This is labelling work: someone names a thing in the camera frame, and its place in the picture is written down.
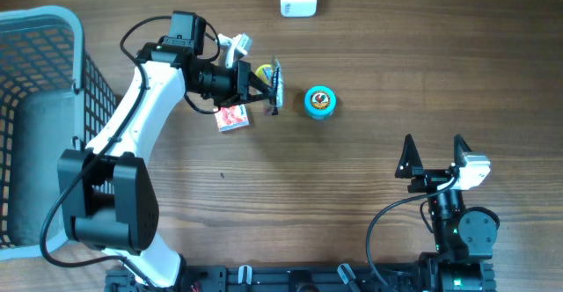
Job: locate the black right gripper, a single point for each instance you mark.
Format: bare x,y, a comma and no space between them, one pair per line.
428,178

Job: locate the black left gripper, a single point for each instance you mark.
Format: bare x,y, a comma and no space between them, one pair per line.
242,76

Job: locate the yellow cylindrical container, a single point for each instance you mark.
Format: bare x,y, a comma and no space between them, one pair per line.
265,73

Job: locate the red silver foil packet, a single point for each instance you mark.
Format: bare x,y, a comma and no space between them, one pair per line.
272,110

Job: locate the red snack box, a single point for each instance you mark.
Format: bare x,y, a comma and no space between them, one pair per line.
232,118

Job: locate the teal tin can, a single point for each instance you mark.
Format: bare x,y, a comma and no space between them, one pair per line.
320,102

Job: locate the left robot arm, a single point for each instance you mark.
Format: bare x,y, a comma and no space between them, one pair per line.
107,200

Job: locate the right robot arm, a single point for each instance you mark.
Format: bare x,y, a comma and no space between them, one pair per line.
464,237

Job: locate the grey plastic shopping basket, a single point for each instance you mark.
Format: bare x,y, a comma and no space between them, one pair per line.
53,98

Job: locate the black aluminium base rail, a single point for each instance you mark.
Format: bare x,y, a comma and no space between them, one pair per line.
308,279

